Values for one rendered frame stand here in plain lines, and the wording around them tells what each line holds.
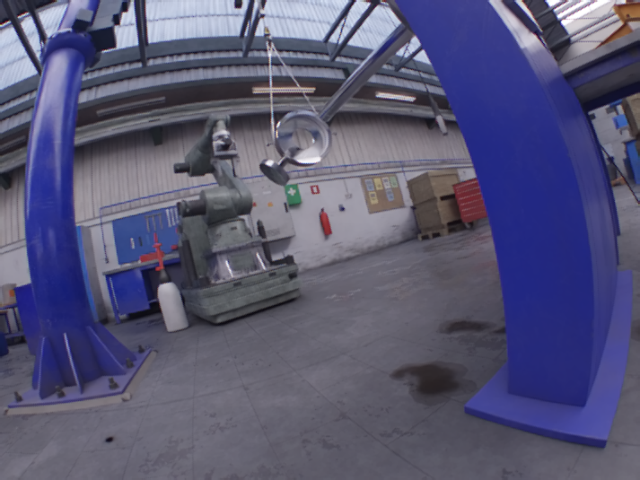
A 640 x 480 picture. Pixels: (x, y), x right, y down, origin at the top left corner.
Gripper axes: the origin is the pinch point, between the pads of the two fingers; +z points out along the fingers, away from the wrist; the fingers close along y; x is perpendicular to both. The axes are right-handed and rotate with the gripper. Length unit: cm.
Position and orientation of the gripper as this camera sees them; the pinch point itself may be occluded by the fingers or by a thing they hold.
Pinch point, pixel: (227, 173)
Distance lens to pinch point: 245.7
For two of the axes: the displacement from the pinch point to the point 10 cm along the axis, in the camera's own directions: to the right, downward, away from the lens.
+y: -7.8, 1.8, -6.0
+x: 5.8, -1.7, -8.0
